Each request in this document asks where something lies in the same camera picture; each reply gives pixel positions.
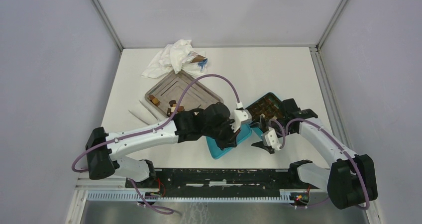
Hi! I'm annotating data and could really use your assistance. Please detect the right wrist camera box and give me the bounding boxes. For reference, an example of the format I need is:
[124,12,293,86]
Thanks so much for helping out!
[262,128,282,151]

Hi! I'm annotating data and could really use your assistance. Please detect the teal box lid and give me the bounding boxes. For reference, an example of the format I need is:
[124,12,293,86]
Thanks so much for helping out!
[206,124,252,160]

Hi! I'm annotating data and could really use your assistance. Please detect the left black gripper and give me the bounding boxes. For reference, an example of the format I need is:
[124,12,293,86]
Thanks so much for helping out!
[204,117,241,151]

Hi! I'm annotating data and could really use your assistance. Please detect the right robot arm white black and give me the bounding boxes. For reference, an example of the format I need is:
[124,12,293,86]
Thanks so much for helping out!
[247,94,378,210]

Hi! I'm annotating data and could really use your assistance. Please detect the brown blue wrapper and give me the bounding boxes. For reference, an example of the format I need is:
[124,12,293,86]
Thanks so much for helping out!
[187,51,208,69]

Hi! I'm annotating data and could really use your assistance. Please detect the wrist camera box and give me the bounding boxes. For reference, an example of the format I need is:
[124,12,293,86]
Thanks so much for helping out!
[262,128,282,151]
[230,110,252,133]

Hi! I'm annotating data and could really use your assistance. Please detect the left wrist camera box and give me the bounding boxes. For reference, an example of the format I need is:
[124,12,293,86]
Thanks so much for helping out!
[230,110,252,133]

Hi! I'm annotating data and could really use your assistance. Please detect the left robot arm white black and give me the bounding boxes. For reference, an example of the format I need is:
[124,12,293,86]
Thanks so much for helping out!
[86,103,250,188]

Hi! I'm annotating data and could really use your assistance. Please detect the metal serving tongs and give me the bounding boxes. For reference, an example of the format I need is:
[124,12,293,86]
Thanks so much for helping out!
[128,101,159,125]

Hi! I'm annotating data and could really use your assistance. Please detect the teal chocolate box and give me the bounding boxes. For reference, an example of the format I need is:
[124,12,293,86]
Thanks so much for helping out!
[246,92,284,120]

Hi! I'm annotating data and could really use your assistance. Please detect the stainless steel tray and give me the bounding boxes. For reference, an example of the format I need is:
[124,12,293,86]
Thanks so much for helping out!
[145,70,225,119]

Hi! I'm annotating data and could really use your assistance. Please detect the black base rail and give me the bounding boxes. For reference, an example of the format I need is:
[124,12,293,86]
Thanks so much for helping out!
[125,168,321,199]

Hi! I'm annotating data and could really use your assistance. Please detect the white crumpled cloth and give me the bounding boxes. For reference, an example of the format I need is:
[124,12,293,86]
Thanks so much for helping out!
[141,39,207,79]

